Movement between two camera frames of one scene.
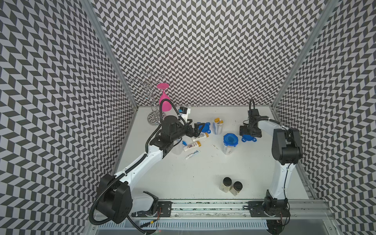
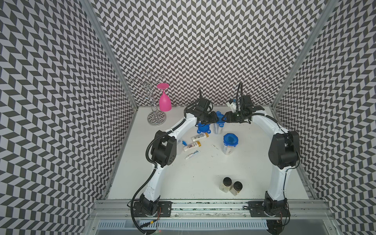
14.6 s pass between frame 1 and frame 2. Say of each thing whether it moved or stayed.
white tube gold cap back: stayed
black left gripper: moved
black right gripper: moved
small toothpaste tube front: stayed
